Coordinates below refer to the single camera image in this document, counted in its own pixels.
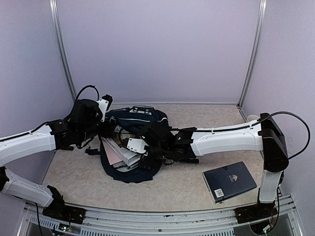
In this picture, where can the navy blue student backpack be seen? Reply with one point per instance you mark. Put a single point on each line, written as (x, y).
(175, 148)

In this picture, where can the white book with photo cover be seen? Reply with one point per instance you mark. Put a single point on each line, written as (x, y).
(130, 158)

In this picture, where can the pink booklet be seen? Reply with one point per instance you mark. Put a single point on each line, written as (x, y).
(113, 158)

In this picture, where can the dark blue notebook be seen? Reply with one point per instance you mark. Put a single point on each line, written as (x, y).
(229, 181)

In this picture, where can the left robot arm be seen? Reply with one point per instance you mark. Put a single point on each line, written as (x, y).
(77, 130)

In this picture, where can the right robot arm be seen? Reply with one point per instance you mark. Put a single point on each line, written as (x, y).
(262, 135)

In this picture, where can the floral ceramic mug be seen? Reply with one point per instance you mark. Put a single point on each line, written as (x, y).
(252, 117)

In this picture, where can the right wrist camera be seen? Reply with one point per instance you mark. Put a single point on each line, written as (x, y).
(143, 139)

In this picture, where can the aluminium front rail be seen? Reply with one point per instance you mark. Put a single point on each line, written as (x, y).
(227, 221)

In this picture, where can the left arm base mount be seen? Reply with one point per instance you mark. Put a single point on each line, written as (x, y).
(57, 209)

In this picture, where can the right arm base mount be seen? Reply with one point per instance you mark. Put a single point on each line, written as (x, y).
(255, 212)

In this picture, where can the aluminium corner post left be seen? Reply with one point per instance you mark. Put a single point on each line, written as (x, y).
(58, 32)

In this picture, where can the aluminium corner post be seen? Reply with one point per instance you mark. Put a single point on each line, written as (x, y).
(58, 32)
(254, 53)

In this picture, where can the aluminium corner post right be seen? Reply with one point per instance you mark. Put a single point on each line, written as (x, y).
(254, 53)

